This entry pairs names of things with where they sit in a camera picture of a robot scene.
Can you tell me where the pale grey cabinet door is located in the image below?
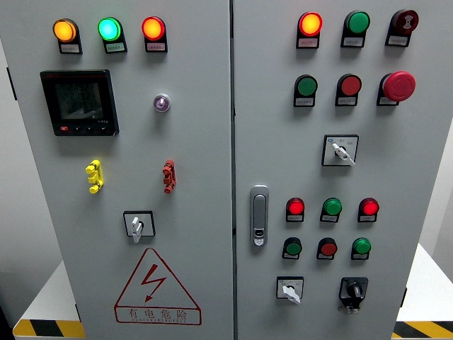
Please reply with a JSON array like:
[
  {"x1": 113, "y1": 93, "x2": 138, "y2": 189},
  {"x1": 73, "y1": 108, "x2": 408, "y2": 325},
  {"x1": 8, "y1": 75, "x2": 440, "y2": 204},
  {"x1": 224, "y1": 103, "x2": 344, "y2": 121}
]
[{"x1": 0, "y1": 0, "x2": 235, "y2": 340}]

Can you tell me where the silver door lock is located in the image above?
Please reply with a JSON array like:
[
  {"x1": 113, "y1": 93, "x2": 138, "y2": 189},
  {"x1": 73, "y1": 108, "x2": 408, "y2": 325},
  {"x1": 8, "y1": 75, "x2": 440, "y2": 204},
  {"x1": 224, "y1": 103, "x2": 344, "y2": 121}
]
[{"x1": 249, "y1": 184, "x2": 270, "y2": 248}]

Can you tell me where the small red indicator lamp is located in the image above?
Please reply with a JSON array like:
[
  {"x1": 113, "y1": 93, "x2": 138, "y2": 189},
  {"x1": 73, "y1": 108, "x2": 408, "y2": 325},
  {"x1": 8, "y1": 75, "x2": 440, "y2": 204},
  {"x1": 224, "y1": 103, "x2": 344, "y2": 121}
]
[
  {"x1": 358, "y1": 197, "x2": 380, "y2": 216},
  {"x1": 286, "y1": 197, "x2": 306, "y2": 216}
]

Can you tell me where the round white lamp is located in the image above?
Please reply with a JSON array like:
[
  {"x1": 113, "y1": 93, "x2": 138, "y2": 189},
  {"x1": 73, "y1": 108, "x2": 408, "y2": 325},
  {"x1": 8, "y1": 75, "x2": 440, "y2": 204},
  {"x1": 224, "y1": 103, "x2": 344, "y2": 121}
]
[{"x1": 153, "y1": 93, "x2": 171, "y2": 113}]

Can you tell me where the small green push button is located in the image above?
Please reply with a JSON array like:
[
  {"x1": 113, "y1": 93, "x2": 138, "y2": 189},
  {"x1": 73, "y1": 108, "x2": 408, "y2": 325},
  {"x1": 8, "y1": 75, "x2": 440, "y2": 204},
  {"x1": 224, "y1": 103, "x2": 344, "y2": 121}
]
[{"x1": 284, "y1": 237, "x2": 303, "y2": 256}]

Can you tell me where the small green indicator lamp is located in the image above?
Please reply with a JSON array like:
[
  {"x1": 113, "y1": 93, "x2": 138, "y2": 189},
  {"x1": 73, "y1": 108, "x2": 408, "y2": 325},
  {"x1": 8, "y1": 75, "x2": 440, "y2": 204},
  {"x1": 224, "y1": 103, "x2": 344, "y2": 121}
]
[{"x1": 322, "y1": 197, "x2": 343, "y2": 216}]

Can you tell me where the large green push button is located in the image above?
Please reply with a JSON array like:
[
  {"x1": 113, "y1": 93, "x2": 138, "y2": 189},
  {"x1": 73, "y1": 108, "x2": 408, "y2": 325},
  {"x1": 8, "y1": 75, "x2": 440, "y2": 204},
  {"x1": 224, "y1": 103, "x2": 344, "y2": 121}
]
[{"x1": 295, "y1": 74, "x2": 319, "y2": 97}]

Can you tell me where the small red push button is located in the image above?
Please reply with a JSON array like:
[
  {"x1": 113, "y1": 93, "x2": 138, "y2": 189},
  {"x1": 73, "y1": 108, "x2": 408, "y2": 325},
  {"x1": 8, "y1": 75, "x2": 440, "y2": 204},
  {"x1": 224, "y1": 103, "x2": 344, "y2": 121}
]
[{"x1": 318, "y1": 237, "x2": 338, "y2": 256}]

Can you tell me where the red warning triangle sticker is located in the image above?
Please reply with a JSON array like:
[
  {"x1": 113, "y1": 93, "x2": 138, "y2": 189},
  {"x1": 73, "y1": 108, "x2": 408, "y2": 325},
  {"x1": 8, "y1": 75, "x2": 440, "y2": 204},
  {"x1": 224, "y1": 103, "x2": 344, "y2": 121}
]
[{"x1": 114, "y1": 247, "x2": 202, "y2": 326}]

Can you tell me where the large red push button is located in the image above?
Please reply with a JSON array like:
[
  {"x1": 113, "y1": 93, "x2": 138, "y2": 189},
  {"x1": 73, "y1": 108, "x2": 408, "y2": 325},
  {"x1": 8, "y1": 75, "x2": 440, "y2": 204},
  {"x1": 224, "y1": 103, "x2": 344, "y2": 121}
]
[{"x1": 338, "y1": 74, "x2": 362, "y2": 96}]

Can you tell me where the small green domed button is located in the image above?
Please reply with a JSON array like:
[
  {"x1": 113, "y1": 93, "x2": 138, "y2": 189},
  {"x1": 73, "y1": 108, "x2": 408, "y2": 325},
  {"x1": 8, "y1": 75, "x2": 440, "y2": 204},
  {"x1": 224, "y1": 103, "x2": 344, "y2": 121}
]
[{"x1": 352, "y1": 237, "x2": 372, "y2": 256}]

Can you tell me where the large red indicator lamp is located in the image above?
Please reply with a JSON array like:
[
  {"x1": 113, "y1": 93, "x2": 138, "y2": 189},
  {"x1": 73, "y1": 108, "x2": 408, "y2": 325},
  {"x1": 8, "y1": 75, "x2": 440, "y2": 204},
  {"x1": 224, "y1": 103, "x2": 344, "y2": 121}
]
[
  {"x1": 298, "y1": 11, "x2": 323, "y2": 38},
  {"x1": 141, "y1": 16, "x2": 166, "y2": 41}
]

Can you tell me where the black display meter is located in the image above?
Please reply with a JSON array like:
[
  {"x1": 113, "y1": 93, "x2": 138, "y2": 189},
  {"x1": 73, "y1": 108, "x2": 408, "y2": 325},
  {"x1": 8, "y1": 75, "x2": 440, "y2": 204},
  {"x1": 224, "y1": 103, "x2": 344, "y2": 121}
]
[{"x1": 40, "y1": 69, "x2": 120, "y2": 137}]

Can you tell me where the pale grey door with lock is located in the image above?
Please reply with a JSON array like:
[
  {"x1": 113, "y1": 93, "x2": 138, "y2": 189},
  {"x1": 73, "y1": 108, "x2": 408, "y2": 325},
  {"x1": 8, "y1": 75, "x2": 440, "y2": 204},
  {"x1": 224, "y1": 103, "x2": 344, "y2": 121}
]
[{"x1": 231, "y1": 0, "x2": 453, "y2": 340}]

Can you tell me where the large bright green lamp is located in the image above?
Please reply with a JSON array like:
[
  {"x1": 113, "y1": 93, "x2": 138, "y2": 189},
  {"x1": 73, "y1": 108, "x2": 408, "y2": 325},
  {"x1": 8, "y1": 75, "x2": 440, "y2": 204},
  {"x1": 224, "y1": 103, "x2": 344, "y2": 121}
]
[{"x1": 98, "y1": 16, "x2": 123, "y2": 42}]

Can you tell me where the large red stop button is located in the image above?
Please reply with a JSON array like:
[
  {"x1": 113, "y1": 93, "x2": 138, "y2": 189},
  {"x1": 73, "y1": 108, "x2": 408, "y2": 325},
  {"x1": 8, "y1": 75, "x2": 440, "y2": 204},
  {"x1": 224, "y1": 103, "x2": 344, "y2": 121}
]
[{"x1": 382, "y1": 70, "x2": 417, "y2": 103}]

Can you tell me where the large dark green lamp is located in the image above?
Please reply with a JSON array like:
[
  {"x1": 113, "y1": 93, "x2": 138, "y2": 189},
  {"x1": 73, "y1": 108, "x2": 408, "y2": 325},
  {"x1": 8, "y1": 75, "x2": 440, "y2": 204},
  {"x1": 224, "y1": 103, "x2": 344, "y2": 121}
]
[{"x1": 345, "y1": 10, "x2": 371, "y2": 35}]

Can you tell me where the large yellow indicator lamp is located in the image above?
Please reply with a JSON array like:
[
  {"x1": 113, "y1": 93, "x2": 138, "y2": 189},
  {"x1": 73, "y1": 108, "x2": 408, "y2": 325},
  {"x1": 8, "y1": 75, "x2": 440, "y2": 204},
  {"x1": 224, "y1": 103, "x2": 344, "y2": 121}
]
[{"x1": 52, "y1": 18, "x2": 79, "y2": 43}]

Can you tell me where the dark red buzzer lamp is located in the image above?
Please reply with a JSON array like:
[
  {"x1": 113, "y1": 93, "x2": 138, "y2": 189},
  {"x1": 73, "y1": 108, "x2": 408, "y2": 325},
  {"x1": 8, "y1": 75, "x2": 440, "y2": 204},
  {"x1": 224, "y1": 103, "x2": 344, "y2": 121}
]
[{"x1": 393, "y1": 9, "x2": 420, "y2": 35}]

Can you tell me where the black yellow striped tape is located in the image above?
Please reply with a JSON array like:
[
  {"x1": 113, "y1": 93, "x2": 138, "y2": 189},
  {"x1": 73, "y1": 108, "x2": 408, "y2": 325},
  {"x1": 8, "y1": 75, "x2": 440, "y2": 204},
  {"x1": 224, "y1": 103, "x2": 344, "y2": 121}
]
[
  {"x1": 391, "y1": 321, "x2": 453, "y2": 339},
  {"x1": 13, "y1": 319, "x2": 86, "y2": 339}
]

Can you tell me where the small red handle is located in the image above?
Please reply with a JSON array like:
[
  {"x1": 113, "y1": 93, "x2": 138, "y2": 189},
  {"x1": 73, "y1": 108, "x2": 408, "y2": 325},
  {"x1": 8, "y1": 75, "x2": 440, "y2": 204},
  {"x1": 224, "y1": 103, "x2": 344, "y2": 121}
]
[{"x1": 162, "y1": 159, "x2": 176, "y2": 194}]

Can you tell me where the large white-handled labelled switch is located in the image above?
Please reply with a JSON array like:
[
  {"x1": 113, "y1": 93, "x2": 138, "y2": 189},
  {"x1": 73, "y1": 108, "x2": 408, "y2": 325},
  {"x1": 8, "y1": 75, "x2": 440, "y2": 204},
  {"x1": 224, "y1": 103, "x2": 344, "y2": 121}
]
[{"x1": 321, "y1": 134, "x2": 360, "y2": 167}]

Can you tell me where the small yellow handle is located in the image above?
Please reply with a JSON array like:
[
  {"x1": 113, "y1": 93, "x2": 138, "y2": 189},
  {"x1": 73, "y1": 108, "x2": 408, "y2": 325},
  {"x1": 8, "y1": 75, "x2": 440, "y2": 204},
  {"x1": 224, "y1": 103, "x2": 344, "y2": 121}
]
[{"x1": 85, "y1": 159, "x2": 105, "y2": 194}]

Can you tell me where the small white-handled labelled switch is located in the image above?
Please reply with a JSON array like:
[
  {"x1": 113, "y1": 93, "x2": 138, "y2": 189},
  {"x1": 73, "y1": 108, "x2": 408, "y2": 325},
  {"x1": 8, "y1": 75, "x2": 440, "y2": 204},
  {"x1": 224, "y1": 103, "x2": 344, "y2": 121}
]
[{"x1": 276, "y1": 276, "x2": 305, "y2": 305}]

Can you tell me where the black-handled turn switch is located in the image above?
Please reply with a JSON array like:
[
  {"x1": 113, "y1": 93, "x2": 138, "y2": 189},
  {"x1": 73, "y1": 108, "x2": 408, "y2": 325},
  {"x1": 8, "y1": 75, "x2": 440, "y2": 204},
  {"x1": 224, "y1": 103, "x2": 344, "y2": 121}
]
[{"x1": 338, "y1": 276, "x2": 369, "y2": 315}]

